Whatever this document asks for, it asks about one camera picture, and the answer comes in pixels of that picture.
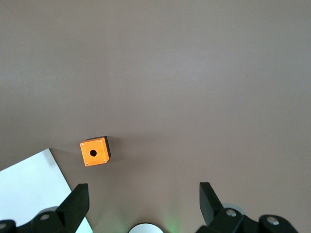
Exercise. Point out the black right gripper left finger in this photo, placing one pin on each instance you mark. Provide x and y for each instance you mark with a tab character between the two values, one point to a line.
73	206

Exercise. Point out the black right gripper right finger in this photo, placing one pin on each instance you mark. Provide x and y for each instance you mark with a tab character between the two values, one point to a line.
211	206

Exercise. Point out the white drawer cabinet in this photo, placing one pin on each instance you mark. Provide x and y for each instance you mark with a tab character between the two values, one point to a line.
29	184

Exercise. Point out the orange button box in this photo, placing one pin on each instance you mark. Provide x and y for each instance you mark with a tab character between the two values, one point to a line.
96	157

